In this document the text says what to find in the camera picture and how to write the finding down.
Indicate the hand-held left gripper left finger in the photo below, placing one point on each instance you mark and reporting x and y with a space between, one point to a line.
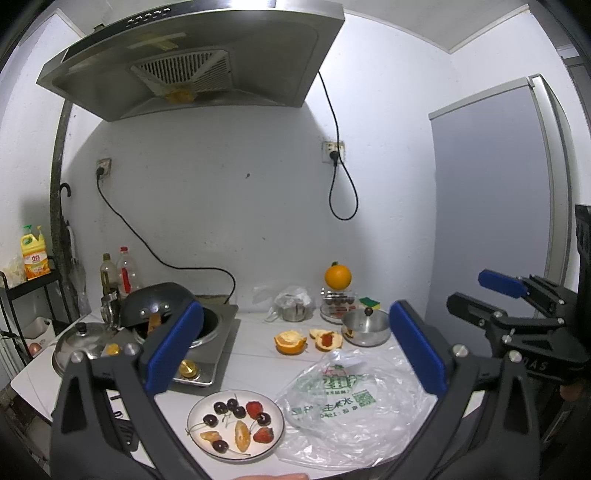
173 346

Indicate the peeled orange segment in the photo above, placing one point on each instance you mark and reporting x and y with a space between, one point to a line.
211 436
241 436

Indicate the cherries and strawberries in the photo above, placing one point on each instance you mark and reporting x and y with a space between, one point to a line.
220 407

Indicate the yellow green sponge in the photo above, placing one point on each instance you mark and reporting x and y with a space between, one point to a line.
369 303

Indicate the clear bottle with red label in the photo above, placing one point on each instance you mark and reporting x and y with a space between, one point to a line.
125 274

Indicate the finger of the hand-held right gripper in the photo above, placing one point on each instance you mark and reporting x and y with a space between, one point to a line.
466 304
503 282

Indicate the black umbrella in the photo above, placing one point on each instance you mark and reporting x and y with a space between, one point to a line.
71 258

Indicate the black wok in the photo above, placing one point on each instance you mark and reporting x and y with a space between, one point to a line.
152 300

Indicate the whole orange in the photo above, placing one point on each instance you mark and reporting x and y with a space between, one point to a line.
338 277

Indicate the cooking oil bottle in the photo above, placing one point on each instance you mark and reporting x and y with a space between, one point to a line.
107 277

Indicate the clear printed plastic bag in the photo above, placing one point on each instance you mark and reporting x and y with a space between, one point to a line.
369 415

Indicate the steel range hood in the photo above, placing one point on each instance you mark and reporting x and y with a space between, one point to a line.
184 27

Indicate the glass container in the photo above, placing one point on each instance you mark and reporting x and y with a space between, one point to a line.
339 304

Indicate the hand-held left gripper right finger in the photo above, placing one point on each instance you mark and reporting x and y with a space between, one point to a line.
420 346

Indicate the black metal rack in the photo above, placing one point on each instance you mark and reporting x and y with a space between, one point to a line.
27 282

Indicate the yellow detergent bottle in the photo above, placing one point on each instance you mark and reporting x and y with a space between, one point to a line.
34 263

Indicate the white round plate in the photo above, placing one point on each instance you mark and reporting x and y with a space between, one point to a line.
274 417

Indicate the orange half with peel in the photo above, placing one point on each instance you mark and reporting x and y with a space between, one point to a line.
290 342

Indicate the small steel cup in bag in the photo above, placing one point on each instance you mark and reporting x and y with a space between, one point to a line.
288 295

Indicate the person's right hand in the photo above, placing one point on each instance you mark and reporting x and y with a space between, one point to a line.
571 392

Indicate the orange peel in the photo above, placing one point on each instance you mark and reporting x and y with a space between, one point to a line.
337 341

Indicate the person's left hand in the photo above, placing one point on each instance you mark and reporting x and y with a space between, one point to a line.
277 477

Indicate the steel gas stove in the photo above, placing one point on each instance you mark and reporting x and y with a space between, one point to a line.
221 332

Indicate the steel pot lid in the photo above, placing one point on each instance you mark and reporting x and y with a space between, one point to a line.
364 321

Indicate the white wall outlet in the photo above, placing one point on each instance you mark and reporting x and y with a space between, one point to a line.
104 167
333 151

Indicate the steel wok lid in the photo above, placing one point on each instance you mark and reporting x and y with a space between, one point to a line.
81 344

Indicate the dark vertical pipe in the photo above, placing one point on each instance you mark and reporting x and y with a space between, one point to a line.
57 207

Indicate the white plastic box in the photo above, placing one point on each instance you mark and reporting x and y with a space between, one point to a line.
38 327

